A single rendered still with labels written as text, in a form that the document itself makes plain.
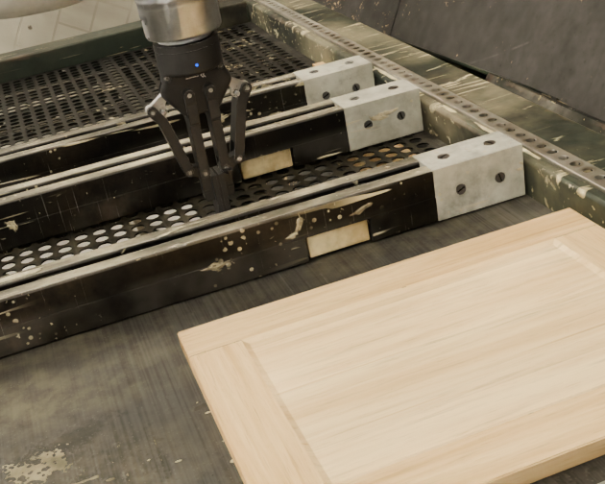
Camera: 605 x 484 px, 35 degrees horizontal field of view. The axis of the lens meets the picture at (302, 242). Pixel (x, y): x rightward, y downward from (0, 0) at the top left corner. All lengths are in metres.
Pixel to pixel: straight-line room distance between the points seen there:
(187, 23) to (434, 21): 2.43
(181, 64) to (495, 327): 0.44
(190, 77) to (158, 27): 0.08
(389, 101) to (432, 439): 0.75
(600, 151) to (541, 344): 0.39
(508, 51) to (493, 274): 2.00
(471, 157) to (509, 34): 1.85
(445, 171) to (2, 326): 0.55
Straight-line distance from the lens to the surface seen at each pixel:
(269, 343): 1.00
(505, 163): 1.24
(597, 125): 2.32
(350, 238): 1.18
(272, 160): 1.44
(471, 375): 0.90
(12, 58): 2.35
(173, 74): 1.10
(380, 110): 1.48
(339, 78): 1.64
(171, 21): 1.07
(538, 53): 2.90
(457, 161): 1.21
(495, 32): 3.12
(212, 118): 1.13
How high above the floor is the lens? 1.64
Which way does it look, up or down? 25 degrees down
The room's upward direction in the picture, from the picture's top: 76 degrees counter-clockwise
